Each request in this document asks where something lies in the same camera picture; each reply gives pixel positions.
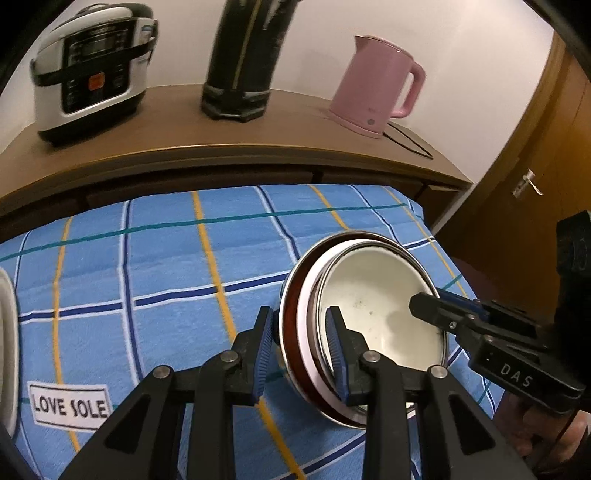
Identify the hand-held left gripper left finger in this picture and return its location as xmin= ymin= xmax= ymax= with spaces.
xmin=58 ymin=305 xmax=274 ymax=480

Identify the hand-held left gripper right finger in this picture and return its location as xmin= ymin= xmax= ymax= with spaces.
xmin=324 ymin=305 xmax=525 ymax=480

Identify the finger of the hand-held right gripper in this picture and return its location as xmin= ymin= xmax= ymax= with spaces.
xmin=436 ymin=287 xmax=492 ymax=321
xmin=409 ymin=291 xmax=483 ymax=335

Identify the stainless steel bowl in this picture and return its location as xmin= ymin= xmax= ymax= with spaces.
xmin=278 ymin=232 xmax=451 ymax=430

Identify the white bowl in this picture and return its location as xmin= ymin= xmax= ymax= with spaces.
xmin=313 ymin=242 xmax=450 ymax=409

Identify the grey plate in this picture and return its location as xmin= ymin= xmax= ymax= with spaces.
xmin=0 ymin=267 xmax=21 ymax=437

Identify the person's right hand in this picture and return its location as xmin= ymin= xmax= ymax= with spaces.
xmin=496 ymin=392 xmax=591 ymax=467

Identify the wooden door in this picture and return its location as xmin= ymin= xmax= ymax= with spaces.
xmin=462 ymin=60 xmax=591 ymax=296

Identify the blue plaid cloth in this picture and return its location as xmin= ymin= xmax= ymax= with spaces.
xmin=0 ymin=184 xmax=506 ymax=480

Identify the white cloth label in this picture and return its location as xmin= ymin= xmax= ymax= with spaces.
xmin=28 ymin=381 xmax=113 ymax=432

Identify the pink electric kettle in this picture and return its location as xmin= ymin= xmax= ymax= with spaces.
xmin=328 ymin=34 xmax=426 ymax=139

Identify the wooden cabinet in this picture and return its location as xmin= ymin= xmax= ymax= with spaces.
xmin=0 ymin=84 xmax=474 ymax=241

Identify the white and black rice cooker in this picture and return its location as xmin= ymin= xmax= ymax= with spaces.
xmin=30 ymin=4 xmax=160 ymax=146

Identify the black thermos flask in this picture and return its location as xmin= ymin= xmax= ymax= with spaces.
xmin=200 ymin=0 xmax=301 ymax=124

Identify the metal door handle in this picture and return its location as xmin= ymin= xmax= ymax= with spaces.
xmin=512 ymin=169 xmax=542 ymax=198

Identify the black kettle cable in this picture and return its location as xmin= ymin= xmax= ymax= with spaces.
xmin=381 ymin=121 xmax=435 ymax=161

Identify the wooden door frame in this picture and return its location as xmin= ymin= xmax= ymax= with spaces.
xmin=427 ymin=32 xmax=571 ymax=236

